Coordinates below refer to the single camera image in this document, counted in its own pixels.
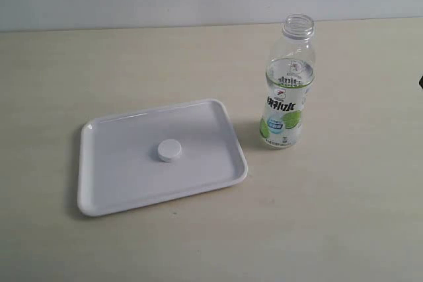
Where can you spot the white bottle cap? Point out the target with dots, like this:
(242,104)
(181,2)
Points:
(169,150)

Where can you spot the clear plastic drink bottle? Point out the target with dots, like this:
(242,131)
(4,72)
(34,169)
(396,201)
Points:
(289,75)

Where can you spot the white plastic tray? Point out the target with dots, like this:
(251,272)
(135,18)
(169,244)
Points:
(119,168)

